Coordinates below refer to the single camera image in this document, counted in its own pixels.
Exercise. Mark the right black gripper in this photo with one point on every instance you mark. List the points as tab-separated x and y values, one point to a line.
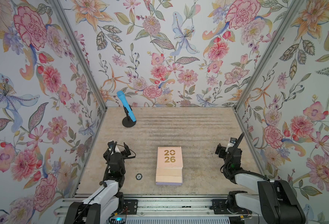
222	149

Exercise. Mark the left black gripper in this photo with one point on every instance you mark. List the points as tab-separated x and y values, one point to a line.
124	154

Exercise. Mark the peach 2026 calendar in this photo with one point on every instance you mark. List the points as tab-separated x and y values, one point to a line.
169	165

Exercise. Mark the purple calendar back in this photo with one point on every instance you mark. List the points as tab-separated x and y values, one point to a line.
170	184

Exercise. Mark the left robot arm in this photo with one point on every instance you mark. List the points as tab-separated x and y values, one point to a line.
106	202

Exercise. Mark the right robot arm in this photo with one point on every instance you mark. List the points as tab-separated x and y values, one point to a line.
274	200

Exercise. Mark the small black round disc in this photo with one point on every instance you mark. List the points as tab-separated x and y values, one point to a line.
139	176

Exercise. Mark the blue microphone on black stand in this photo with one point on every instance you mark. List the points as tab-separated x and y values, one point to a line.
129	120

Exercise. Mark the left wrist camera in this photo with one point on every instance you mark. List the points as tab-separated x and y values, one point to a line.
112	147

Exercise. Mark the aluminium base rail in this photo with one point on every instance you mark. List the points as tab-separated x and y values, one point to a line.
182	209

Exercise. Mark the right aluminium corner post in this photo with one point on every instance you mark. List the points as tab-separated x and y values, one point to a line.
282	28

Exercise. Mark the aluminium corner post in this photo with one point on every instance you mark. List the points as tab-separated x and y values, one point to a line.
282	28
61	16

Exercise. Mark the left aluminium corner post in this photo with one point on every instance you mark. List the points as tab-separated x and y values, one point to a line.
61	16

